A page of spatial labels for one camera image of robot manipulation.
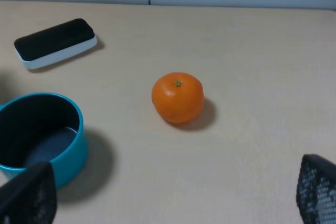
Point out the orange mandarin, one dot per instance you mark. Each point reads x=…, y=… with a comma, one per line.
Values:
x=178, y=97

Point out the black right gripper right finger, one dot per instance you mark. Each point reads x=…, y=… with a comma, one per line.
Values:
x=315, y=195

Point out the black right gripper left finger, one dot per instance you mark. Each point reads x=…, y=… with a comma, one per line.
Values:
x=30, y=197

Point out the teal saucepan with handle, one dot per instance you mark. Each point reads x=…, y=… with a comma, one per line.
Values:
x=43, y=127

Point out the black and white eraser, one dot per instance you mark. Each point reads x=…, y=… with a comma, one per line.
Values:
x=55, y=44

